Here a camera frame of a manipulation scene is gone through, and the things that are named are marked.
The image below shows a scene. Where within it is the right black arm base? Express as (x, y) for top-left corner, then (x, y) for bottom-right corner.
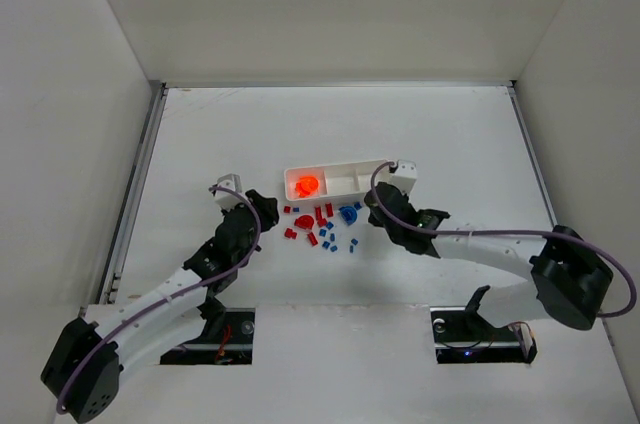
(430, 285), (538, 365)

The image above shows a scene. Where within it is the white three-compartment tray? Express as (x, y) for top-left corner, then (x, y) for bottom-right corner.
(284, 159), (385, 203)

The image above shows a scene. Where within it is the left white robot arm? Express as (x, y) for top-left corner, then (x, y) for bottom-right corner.
(40, 185), (279, 423)

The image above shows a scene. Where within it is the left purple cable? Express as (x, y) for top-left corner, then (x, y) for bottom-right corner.
(54, 183), (264, 415)

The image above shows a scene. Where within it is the purple cable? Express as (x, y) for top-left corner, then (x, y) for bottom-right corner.
(369, 159), (640, 319)
(54, 183), (264, 415)

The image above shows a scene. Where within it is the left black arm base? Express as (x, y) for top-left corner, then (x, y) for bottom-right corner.
(160, 298), (256, 366)

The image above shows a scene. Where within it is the red round lego piece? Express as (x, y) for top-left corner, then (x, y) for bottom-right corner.
(294, 215), (315, 230)

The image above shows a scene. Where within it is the orange round lego piece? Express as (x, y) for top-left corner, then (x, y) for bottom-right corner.
(295, 175), (320, 198)

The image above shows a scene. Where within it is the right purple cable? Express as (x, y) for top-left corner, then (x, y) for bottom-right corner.
(369, 159), (640, 319)

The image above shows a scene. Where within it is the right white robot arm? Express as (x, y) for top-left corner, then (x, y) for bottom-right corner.
(364, 182), (613, 331)

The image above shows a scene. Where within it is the blue arch lego piece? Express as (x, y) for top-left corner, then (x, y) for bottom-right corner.
(339, 206), (358, 226)

